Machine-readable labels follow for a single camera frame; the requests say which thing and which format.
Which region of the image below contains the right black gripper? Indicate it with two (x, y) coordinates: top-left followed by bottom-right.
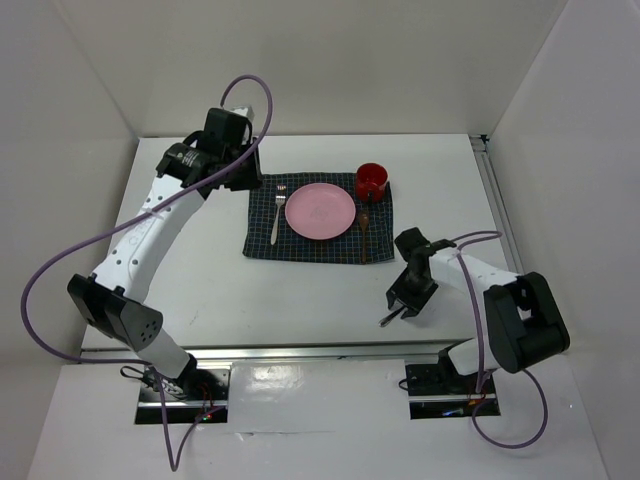
(385, 267), (439, 318)

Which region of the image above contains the silver table knife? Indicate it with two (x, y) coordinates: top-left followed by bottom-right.
(378, 307), (405, 328)

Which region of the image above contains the silver fork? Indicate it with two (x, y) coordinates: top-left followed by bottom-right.
(270, 184), (287, 246)

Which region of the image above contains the dark checked cloth napkin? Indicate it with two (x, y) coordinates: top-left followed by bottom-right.
(243, 172), (394, 265)

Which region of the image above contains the pink plastic plate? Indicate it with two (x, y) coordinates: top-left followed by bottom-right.
(285, 183), (356, 241)

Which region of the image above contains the brown wooden spoon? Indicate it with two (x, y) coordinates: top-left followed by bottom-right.
(357, 210), (370, 264)

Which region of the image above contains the red mug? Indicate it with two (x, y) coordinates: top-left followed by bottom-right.
(355, 163), (389, 203)

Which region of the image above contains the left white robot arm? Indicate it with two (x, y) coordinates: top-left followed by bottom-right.
(67, 106), (261, 399)

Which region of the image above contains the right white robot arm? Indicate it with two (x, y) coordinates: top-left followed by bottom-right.
(379, 228), (570, 392)

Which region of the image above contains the aluminium rail front edge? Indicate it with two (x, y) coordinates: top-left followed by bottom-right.
(77, 337), (551, 364)

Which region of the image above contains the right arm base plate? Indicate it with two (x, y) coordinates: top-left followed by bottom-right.
(398, 364), (501, 420)

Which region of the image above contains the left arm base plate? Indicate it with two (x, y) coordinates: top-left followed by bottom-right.
(120, 366), (231, 425)

